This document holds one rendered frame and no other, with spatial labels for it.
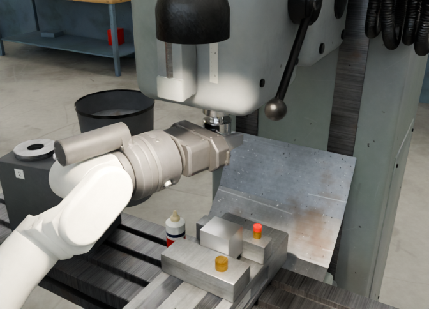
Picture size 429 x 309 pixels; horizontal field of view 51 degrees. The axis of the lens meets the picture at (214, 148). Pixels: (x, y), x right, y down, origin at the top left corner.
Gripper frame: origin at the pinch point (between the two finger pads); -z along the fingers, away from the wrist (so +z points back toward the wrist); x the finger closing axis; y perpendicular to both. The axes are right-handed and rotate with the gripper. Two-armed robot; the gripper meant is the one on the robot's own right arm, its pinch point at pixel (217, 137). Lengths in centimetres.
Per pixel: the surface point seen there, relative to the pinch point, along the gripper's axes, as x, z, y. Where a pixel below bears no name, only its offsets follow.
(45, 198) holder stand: 34.8, 16.9, 20.3
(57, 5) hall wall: 600, -250, 60
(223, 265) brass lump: -7.1, 4.8, 19.3
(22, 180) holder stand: 39.2, 19.3, 17.1
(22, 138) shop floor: 311, -72, 123
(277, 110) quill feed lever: -15.0, 3.6, -9.8
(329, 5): -6.7, -18.3, -20.2
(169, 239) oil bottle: 12.7, 1.1, 26.8
